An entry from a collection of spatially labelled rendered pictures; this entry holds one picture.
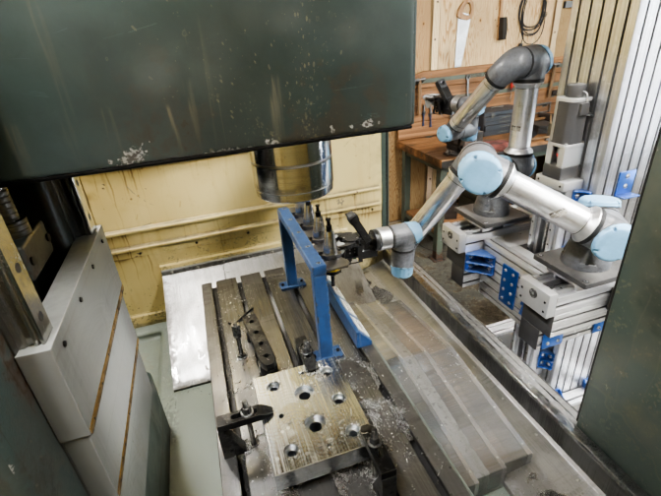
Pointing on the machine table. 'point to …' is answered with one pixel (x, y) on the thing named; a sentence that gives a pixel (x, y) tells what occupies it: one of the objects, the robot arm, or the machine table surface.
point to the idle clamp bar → (260, 345)
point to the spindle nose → (293, 172)
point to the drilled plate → (294, 467)
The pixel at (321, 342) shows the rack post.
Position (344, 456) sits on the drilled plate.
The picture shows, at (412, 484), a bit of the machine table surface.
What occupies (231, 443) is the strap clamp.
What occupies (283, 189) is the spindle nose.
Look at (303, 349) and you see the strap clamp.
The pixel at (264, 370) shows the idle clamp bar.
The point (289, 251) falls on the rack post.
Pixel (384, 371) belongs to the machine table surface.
